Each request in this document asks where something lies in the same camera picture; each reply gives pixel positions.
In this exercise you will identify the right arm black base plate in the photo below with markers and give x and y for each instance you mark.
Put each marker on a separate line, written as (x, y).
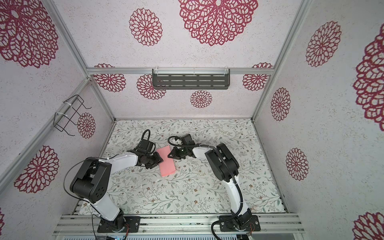
(241, 224)

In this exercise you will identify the aluminium front rail base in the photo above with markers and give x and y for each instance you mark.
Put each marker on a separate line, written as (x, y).
(193, 224)

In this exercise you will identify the dark grey slotted wall shelf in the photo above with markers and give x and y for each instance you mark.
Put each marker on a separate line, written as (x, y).
(191, 81)

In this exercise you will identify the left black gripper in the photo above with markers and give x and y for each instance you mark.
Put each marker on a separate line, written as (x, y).
(158, 159)

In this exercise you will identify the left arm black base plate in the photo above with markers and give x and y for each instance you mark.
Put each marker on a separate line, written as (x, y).
(121, 224)

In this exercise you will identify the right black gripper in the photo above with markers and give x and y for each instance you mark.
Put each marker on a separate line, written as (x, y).
(174, 156)

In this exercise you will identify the black wire wall rack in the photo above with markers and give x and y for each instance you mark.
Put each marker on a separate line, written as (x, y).
(63, 118)

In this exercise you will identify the right wrist camera with cable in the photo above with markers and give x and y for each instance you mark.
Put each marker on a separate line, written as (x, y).
(185, 141)

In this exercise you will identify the pink square paper sheet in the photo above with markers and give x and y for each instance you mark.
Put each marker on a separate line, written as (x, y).
(167, 167)

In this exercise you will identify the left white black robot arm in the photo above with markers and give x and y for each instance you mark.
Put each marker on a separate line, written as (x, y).
(92, 179)

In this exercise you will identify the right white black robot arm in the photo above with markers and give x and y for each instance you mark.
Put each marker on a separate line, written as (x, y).
(226, 169)

